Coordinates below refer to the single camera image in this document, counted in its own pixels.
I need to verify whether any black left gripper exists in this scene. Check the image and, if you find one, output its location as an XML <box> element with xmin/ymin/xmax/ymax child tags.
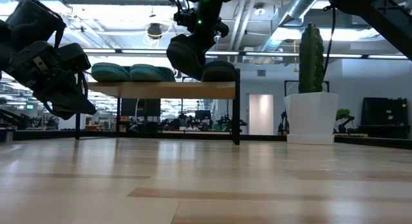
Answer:
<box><xmin>9</xmin><ymin>40</ymin><xmax>97</xmax><ymax>120</ymax></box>

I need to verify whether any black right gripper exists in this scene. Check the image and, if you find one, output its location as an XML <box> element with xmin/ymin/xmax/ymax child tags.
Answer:
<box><xmin>194</xmin><ymin>0</ymin><xmax>239</xmax><ymax>53</ymax></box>

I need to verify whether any black rubber slide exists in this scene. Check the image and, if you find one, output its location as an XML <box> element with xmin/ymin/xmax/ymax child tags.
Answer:
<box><xmin>165</xmin><ymin>33</ymin><xmax>207</xmax><ymax>82</ymax></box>
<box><xmin>201</xmin><ymin>60</ymin><xmax>237</xmax><ymax>83</ymax></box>

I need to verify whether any teal rubber slide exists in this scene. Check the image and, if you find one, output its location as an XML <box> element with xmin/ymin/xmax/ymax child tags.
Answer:
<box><xmin>129</xmin><ymin>63</ymin><xmax>176</xmax><ymax>83</ymax></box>
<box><xmin>91</xmin><ymin>62</ymin><xmax>133</xmax><ymax>83</ymax></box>

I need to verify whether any wooden shelf black metal frame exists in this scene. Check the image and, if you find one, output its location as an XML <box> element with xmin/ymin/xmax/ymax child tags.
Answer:
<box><xmin>75</xmin><ymin>68</ymin><xmax>241</xmax><ymax>146</ymax></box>

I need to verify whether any black background monitor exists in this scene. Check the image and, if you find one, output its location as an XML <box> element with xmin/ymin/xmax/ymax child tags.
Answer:
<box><xmin>120</xmin><ymin>98</ymin><xmax>162</xmax><ymax>118</ymax></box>

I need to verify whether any long ceiling light bar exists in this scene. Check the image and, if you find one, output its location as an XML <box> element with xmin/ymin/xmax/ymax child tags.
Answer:
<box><xmin>82</xmin><ymin>48</ymin><xmax>412</xmax><ymax>61</ymax></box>

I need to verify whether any white door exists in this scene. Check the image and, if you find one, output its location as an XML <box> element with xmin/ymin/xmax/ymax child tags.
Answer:
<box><xmin>248</xmin><ymin>94</ymin><xmax>274</xmax><ymax>136</ymax></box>

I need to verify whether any green cactus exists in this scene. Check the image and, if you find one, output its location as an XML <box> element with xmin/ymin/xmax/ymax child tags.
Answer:
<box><xmin>298</xmin><ymin>23</ymin><xmax>325</xmax><ymax>94</ymax></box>

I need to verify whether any white plant pot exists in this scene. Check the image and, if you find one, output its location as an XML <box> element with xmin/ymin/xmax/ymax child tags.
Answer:
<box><xmin>283</xmin><ymin>91</ymin><xmax>341</xmax><ymax>146</ymax></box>

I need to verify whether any small green potted plant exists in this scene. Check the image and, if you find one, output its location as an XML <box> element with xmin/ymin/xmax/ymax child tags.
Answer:
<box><xmin>334</xmin><ymin>108</ymin><xmax>355</xmax><ymax>134</ymax></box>

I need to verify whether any black cabinet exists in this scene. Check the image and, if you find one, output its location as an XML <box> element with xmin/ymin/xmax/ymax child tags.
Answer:
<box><xmin>360</xmin><ymin>97</ymin><xmax>411</xmax><ymax>140</ymax></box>

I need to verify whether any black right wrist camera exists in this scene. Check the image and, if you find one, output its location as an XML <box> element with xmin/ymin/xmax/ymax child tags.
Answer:
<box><xmin>173</xmin><ymin>7</ymin><xmax>198</xmax><ymax>29</ymax></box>

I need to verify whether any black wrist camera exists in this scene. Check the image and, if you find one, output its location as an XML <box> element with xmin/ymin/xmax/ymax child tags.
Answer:
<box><xmin>173</xmin><ymin>7</ymin><xmax>198</xmax><ymax>29</ymax></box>
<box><xmin>57</xmin><ymin>42</ymin><xmax>93</xmax><ymax>73</ymax></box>

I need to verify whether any dark wrist camera cable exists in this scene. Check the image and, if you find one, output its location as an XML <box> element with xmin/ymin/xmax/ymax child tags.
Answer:
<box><xmin>77</xmin><ymin>71</ymin><xmax>89</xmax><ymax>100</ymax></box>

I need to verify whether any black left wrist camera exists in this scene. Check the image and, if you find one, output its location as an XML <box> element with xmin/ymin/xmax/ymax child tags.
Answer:
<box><xmin>57</xmin><ymin>42</ymin><xmax>93</xmax><ymax>73</ymax></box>

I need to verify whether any silver ceiling duct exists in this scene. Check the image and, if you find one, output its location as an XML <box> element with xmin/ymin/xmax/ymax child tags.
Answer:
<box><xmin>254</xmin><ymin>0</ymin><xmax>323</xmax><ymax>56</ymax></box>

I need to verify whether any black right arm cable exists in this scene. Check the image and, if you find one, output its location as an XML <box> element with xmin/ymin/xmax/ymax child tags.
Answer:
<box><xmin>323</xmin><ymin>5</ymin><xmax>337</xmax><ymax>80</ymax></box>

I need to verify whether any black aluminium table frame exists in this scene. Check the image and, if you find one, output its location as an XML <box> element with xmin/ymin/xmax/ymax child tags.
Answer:
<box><xmin>0</xmin><ymin>129</ymin><xmax>412</xmax><ymax>151</ymax></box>

